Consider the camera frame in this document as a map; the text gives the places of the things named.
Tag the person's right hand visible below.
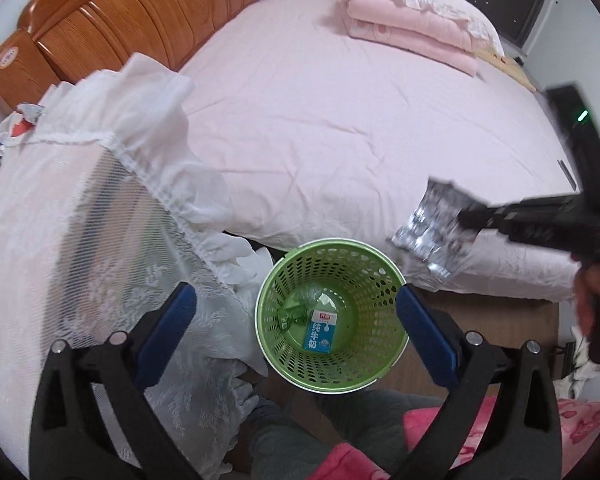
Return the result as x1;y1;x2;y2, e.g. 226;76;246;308
574;262;600;337

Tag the silver foil wrapper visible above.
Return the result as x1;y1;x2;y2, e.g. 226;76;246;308
391;178;481;278

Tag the white lace cover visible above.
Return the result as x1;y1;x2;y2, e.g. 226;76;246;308
0;52;276;480

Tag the folded pink blanket with pillow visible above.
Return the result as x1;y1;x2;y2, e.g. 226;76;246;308
341;0;506;56

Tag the red and white crumpled cloth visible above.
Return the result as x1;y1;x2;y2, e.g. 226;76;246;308
0;102;48;140

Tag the small grey stick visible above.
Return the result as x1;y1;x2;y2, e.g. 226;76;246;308
557;159;579;192

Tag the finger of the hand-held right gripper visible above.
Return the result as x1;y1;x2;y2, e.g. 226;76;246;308
457;202;511;235

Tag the pink fleece garment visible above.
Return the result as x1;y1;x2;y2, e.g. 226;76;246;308
310;394;590;480

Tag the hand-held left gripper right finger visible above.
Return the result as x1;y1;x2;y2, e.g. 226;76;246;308
390;282;563;480

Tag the crumpled green plastic wrapper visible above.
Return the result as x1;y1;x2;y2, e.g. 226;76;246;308
275;300;312;332

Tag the bed with pink sheet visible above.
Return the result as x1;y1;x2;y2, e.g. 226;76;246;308
177;0;588;303

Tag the blue and white milk carton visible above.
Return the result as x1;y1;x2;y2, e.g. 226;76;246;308
304;308;340;354

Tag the wooden headboard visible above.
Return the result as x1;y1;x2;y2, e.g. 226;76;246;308
0;0;259;118

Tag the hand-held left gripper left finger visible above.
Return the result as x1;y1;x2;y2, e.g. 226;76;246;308
28;282;203;480

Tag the green perforated plastic basket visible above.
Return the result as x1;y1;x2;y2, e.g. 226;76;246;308
255;239;410;395

